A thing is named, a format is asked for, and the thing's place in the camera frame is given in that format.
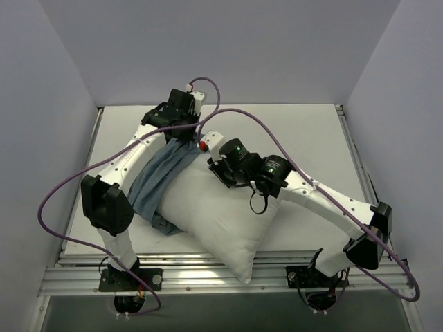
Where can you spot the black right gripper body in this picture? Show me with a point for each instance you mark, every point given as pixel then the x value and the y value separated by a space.
pixel 220 169

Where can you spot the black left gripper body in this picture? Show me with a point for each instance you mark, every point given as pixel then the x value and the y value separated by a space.
pixel 183 128

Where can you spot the white pillow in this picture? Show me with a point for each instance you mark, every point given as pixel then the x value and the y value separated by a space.
pixel 228 223

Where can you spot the blue beige striped pillowcase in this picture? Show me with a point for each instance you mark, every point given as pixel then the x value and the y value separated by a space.
pixel 147 190

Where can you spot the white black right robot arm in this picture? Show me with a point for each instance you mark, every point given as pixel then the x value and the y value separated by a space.
pixel 367 226

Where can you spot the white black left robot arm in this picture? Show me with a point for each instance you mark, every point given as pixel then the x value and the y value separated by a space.
pixel 104 196

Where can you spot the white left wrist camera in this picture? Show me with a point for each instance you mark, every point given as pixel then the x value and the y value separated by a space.
pixel 198 96

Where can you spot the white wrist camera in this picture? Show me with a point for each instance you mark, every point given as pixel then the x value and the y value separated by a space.
pixel 198 96
pixel 211 142

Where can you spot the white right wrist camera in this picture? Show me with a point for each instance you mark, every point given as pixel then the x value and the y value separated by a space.
pixel 211 142

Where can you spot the aluminium table edge rail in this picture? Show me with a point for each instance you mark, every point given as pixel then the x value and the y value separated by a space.
pixel 93 135

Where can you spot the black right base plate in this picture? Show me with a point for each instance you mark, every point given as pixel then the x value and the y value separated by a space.
pixel 308 277

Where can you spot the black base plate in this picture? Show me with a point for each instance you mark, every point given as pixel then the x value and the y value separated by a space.
pixel 112 280
pixel 308 277

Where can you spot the aluminium right side rail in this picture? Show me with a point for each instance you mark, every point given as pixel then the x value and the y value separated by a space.
pixel 365 181

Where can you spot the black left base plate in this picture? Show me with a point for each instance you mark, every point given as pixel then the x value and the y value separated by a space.
pixel 112 280

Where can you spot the aluminium front frame rail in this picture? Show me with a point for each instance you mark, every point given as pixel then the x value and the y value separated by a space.
pixel 182 274

